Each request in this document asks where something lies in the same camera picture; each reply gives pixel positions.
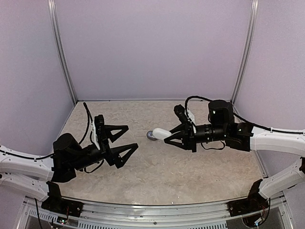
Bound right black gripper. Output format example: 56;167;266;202
164;122;227;152

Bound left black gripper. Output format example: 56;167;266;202
71;125;138;171

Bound white earbud charging case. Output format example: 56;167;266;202
152;128;172;140

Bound purple earbud charging case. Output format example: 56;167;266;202
146;131;157;141

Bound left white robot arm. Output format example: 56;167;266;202
0;124;138;212

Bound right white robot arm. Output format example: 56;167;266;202
153;100;305;212

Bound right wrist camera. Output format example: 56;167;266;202
173;104;195;127

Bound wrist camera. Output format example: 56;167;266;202
173;104;195;127
90;114;104;150

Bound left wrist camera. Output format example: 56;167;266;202
90;114;104;150

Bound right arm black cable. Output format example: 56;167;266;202
184;95;305;134

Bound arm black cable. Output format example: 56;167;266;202
184;95;305;134
0;102;96;160

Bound aluminium front rail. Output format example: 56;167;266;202
16;189;296;229

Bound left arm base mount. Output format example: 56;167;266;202
41;181;83;218

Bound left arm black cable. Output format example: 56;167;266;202
0;102;96;160

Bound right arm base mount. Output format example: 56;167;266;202
227;179;269;217

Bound right aluminium corner post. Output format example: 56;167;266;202
231;0;259;105

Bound aluminium corner post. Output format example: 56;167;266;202
47;0;78;106
231;0;259;105

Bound left aluminium corner post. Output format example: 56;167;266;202
47;0;78;106

